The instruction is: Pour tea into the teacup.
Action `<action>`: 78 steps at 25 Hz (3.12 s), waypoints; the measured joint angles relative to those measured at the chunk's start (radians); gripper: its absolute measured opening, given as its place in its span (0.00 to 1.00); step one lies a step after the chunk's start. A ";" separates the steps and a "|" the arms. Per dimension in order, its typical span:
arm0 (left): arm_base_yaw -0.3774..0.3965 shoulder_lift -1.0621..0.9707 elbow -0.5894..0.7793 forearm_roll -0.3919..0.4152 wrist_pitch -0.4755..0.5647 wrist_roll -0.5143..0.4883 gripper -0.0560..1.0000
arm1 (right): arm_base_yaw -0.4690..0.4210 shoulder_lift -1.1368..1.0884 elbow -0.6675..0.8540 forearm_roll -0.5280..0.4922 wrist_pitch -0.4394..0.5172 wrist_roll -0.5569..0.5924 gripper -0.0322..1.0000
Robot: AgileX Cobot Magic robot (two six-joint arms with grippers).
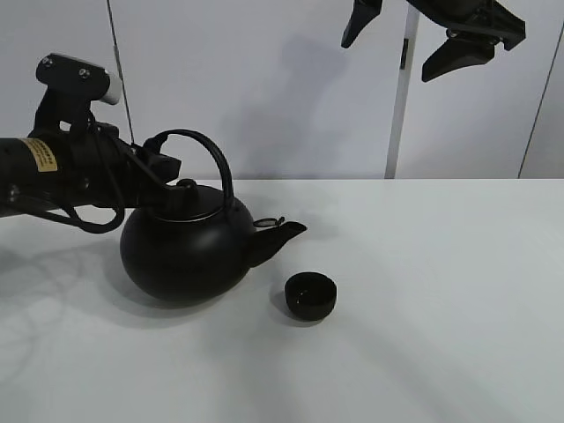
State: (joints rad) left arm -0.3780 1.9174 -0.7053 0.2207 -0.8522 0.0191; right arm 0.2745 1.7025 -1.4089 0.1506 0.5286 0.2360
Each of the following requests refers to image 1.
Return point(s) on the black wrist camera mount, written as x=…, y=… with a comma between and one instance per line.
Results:
x=72, y=85

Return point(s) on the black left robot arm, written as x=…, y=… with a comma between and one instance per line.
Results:
x=54, y=169

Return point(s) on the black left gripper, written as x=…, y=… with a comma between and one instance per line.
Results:
x=101, y=170

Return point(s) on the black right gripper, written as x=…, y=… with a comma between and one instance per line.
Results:
x=487, y=18

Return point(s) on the black round kettle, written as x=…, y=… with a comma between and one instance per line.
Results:
x=199, y=256

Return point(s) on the white vertical wall post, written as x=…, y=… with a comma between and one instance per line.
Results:
x=403, y=82

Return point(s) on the small black teacup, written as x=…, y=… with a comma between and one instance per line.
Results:
x=310, y=296

